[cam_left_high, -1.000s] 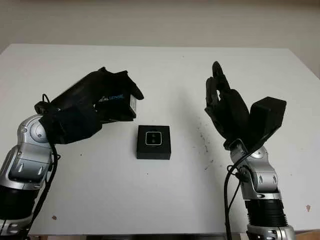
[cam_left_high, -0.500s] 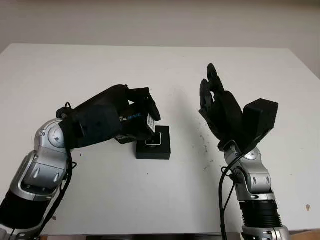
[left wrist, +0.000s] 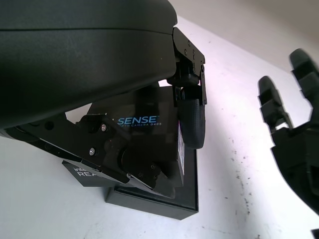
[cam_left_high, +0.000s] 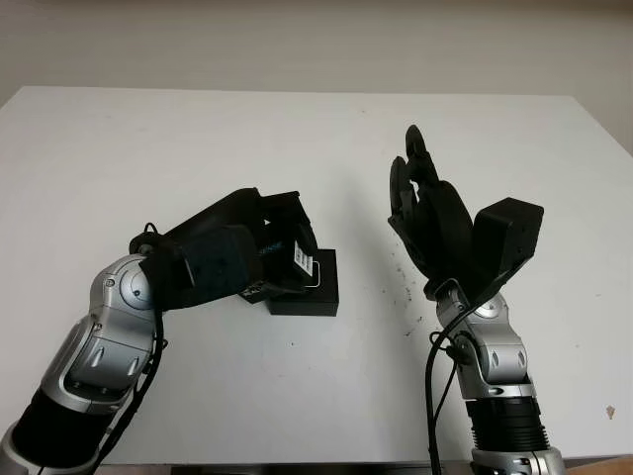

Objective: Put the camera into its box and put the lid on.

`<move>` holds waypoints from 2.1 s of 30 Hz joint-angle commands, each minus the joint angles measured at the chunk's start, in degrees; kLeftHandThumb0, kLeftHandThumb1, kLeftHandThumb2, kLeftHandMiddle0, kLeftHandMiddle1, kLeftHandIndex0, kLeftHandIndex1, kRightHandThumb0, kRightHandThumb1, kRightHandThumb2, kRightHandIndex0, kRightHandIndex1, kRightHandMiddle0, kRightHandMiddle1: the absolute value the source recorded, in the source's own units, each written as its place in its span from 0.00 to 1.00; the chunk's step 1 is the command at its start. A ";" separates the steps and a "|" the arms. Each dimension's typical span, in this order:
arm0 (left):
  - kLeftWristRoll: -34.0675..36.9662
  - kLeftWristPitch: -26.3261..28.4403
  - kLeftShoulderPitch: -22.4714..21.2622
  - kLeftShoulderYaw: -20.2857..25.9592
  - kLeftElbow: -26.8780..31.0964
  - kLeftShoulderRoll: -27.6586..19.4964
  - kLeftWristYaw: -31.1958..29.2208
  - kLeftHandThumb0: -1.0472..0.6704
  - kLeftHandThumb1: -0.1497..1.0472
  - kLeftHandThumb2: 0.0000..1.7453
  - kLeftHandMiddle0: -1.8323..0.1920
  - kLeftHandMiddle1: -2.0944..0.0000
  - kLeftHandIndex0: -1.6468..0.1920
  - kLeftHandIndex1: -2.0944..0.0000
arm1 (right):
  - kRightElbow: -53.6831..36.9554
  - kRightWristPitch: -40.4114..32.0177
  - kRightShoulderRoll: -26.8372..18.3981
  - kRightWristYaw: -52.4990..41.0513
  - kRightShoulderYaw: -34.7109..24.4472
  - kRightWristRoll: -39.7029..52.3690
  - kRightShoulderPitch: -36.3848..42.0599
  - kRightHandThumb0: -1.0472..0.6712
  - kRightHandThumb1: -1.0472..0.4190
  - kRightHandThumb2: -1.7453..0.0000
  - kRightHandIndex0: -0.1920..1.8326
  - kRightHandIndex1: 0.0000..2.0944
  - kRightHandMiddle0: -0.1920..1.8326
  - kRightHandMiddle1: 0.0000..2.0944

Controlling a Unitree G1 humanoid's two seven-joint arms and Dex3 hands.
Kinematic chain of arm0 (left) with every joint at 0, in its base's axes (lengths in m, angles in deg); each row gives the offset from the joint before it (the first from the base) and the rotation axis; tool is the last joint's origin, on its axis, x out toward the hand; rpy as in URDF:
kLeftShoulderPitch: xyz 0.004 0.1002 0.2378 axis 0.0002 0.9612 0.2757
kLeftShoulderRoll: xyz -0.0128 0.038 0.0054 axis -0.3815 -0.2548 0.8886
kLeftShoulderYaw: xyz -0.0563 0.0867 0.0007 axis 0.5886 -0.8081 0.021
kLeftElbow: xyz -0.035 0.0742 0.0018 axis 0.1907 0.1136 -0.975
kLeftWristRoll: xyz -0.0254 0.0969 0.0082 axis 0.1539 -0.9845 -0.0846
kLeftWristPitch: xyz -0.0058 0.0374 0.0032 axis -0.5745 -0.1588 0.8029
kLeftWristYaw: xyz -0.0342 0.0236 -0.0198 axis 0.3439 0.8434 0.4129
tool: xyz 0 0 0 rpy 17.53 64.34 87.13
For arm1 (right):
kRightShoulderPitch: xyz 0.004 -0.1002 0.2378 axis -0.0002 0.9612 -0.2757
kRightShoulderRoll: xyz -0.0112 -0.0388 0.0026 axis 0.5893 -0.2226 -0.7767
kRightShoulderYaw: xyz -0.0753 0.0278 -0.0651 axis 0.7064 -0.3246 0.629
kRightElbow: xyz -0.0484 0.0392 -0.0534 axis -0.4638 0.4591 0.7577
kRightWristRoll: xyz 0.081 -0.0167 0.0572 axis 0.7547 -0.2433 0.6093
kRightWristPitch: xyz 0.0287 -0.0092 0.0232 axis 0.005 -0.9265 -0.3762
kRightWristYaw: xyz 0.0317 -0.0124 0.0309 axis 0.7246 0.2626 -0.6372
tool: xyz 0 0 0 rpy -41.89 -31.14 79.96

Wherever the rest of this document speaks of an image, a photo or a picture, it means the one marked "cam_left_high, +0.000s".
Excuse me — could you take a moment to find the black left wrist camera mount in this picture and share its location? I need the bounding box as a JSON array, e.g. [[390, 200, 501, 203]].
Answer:
[[140, 224, 264, 312]]

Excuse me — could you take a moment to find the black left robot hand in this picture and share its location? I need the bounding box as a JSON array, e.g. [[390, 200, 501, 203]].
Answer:
[[129, 187, 318, 306]]

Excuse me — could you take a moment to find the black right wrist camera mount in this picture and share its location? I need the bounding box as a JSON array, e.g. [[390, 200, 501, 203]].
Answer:
[[467, 196, 545, 308]]

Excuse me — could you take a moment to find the dark robot torso edge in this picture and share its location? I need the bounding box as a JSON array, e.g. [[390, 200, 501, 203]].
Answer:
[[167, 464, 476, 475]]

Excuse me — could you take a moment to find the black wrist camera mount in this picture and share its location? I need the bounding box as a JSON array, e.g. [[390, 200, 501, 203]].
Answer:
[[140, 224, 264, 312], [467, 196, 545, 308]]

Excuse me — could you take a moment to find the black box base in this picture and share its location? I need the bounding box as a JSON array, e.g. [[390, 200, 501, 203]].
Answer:
[[266, 248, 340, 318]]

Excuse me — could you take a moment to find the black RealSense box lid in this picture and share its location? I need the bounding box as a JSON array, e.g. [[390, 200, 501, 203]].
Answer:
[[254, 225, 317, 298]]

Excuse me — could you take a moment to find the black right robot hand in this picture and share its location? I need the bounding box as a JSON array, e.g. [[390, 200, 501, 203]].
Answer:
[[387, 125, 476, 293]]

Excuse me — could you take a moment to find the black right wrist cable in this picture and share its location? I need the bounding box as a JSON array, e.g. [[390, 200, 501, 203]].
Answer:
[[425, 306, 491, 475]]

